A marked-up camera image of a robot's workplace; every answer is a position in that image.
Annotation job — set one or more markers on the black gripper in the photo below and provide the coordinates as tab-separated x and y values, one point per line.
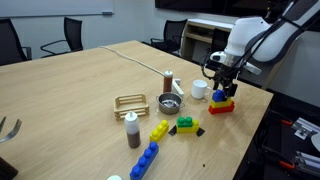
226	77

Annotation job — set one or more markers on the blue-yellow building block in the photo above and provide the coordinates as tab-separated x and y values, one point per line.
219	96

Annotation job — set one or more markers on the orange building block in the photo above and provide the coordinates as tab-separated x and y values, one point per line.
221	110

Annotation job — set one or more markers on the green-yellow building block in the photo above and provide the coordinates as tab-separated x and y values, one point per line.
187	128

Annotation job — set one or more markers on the long yellow building block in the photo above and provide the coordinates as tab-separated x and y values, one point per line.
159	131

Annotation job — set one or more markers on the long blue building block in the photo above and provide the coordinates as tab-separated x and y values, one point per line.
144	161

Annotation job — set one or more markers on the white ceramic mug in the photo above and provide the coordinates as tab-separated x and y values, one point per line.
199	89

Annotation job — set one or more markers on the cream power strip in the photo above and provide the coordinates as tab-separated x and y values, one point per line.
178	90

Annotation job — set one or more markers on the black office chair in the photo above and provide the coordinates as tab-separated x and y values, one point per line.
10	43
218	40
173	33
73	33

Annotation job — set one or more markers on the white plug adapter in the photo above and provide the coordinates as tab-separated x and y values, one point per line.
176	80

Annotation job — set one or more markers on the wooden sideboard shelf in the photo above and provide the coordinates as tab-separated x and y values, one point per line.
200	36

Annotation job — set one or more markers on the full brown sauce bottle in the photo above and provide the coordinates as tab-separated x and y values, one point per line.
168	83

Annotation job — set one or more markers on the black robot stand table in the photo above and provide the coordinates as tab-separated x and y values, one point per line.
260	150

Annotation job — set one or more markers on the small wooden crate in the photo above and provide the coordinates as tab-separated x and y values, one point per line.
130	114

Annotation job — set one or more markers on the half-full brown sauce bottle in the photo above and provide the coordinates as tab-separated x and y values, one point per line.
133	133

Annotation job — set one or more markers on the white round disc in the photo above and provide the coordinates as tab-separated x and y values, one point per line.
316	142

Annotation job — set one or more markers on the grey whiteboard eraser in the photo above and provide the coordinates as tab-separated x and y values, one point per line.
107	13

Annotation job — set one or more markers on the white round cap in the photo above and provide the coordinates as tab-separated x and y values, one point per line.
115	178

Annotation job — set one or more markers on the grey metal utensil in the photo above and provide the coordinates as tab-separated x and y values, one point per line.
11	131

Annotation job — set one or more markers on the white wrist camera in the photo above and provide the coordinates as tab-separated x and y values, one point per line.
253	68

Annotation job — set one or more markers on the aluminium extrusion bracket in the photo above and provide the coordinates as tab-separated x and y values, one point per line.
305	128
308	163

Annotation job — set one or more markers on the white wall whiteboard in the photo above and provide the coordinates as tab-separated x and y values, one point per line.
50	6

